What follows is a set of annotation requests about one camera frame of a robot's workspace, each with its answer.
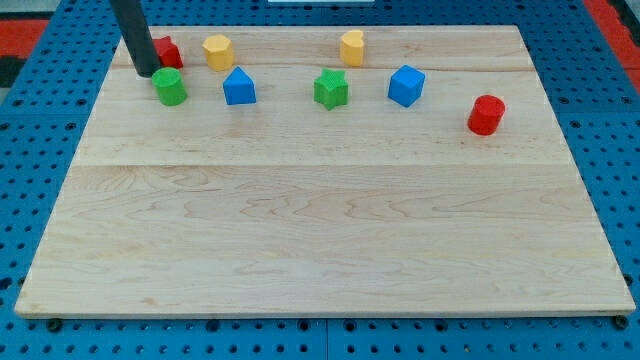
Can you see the green cylinder block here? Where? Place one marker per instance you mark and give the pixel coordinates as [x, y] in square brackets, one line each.
[169, 86]

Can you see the red star block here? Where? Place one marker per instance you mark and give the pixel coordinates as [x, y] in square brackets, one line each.
[168, 52]

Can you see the yellow heart block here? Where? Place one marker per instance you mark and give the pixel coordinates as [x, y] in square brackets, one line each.
[351, 48]

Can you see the red cylinder block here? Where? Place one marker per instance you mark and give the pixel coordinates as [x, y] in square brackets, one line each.
[486, 114]

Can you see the blue pentagon block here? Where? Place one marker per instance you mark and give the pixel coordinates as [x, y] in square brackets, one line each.
[239, 88]

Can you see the light wooden board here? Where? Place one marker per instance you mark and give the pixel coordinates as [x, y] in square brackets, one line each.
[284, 209]

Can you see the blue cube block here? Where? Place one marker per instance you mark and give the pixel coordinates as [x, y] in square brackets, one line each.
[406, 85]

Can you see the green star block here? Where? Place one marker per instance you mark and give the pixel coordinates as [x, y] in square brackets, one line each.
[331, 88]

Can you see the black cylindrical pointer stick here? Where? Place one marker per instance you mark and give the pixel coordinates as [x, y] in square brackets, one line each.
[136, 35]

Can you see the yellow hexagon block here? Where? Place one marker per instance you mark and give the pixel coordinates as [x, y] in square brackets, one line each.
[219, 52]

